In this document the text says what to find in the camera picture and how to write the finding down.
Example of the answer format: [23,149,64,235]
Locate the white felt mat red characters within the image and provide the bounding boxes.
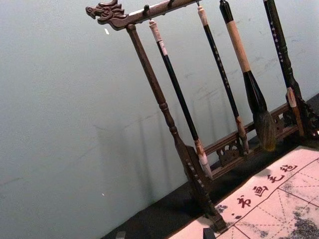
[168,145,319,239]

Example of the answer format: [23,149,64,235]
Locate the plain pale wall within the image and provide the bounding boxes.
[0,0,319,239]

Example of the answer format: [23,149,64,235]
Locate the thin black brush white lettering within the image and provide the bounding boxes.
[197,5,250,155]

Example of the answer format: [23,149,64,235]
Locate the dark brush with brown tip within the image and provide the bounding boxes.
[263,0,306,137]

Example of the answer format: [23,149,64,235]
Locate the dark wooden dragon brush rack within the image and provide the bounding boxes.
[85,0,319,234]

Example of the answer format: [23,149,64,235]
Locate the large tan and black brush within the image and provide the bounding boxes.
[219,0,278,152]

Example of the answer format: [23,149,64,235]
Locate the black table cloth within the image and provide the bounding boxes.
[99,92,319,239]

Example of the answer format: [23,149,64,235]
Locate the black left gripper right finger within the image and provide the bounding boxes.
[202,227,216,239]

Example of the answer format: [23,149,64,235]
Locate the black brush with white cap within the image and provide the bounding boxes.
[148,19,214,181]

